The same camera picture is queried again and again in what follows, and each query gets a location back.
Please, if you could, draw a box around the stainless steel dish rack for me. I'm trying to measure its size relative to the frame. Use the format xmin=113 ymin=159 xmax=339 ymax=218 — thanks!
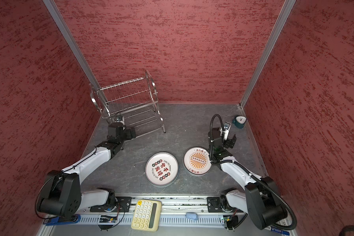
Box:
xmin=90 ymin=70 xmax=166 ymax=137

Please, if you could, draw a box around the orange patterned plate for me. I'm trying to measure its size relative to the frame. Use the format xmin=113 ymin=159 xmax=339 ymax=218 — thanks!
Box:
xmin=183 ymin=147 xmax=212 ymax=176

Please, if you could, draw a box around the red character text plate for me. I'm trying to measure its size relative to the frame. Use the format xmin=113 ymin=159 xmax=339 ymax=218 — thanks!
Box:
xmin=145 ymin=152 xmax=179 ymax=187

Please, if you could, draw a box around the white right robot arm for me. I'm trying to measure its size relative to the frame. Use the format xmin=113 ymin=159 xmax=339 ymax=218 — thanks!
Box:
xmin=208 ymin=128 xmax=297 ymax=231

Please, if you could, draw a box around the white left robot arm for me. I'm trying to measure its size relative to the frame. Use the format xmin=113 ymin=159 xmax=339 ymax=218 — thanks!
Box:
xmin=35 ymin=122 xmax=137 ymax=219

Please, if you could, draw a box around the green white alarm clock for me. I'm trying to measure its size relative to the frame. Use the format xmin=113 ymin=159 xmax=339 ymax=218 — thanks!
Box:
xmin=232 ymin=116 xmax=247 ymax=129

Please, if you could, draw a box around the right circuit board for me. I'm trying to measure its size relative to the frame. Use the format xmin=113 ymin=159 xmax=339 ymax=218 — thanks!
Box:
xmin=221 ymin=216 xmax=232 ymax=224

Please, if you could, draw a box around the circuit board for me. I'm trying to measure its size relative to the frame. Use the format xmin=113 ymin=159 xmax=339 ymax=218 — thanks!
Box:
xmin=221 ymin=216 xmax=232 ymax=224
xmin=99 ymin=215 xmax=117 ymax=224

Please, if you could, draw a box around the small blue eraser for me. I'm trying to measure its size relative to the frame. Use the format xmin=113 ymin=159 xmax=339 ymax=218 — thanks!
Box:
xmin=185 ymin=212 xmax=199 ymax=221

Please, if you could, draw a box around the yellow calculator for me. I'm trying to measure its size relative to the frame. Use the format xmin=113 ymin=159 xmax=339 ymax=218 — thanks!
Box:
xmin=131 ymin=199 xmax=162 ymax=232

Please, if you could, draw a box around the left circuit board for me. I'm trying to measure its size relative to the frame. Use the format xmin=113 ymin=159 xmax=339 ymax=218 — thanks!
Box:
xmin=99 ymin=215 xmax=117 ymax=224

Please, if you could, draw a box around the blue white marker pen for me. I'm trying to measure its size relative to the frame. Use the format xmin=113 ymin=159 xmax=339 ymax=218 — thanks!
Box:
xmin=265 ymin=226 xmax=290 ymax=236

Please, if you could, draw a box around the blue stapler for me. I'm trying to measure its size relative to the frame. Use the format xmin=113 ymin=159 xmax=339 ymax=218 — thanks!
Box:
xmin=43 ymin=214 xmax=81 ymax=226

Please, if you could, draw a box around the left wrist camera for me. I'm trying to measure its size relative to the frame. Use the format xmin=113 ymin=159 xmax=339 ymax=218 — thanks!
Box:
xmin=115 ymin=116 xmax=125 ymax=125

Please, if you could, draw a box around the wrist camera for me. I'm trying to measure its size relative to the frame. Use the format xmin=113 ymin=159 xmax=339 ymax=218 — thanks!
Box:
xmin=115 ymin=116 xmax=125 ymax=125
xmin=222 ymin=122 xmax=232 ymax=141

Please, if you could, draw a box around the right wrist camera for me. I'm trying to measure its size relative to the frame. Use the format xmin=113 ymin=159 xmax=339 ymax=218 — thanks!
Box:
xmin=222 ymin=122 xmax=232 ymax=141

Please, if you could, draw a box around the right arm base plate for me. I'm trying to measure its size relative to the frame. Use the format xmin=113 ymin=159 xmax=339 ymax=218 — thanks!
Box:
xmin=206 ymin=197 xmax=224 ymax=213

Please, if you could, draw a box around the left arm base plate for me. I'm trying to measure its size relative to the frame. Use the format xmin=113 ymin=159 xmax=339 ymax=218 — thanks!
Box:
xmin=89 ymin=196 xmax=133 ymax=213

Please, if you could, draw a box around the black corrugated cable hose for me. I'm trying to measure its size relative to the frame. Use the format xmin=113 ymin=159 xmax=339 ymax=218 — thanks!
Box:
xmin=209 ymin=113 xmax=298 ymax=231

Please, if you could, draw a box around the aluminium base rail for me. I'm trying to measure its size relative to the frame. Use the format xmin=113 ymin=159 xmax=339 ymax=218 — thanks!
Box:
xmin=46 ymin=193 xmax=288 ymax=228

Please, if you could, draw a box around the aluminium corner post right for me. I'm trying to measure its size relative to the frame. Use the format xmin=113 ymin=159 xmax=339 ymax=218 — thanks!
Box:
xmin=239 ymin=0 xmax=296 ymax=110

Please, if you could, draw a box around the aluminium corner post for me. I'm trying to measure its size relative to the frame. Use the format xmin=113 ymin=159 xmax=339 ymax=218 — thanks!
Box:
xmin=239 ymin=0 xmax=296 ymax=110
xmin=43 ymin=0 xmax=108 ymax=107

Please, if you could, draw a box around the aluminium corner post left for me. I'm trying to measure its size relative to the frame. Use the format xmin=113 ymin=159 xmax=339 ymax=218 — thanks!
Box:
xmin=43 ymin=0 xmax=108 ymax=107

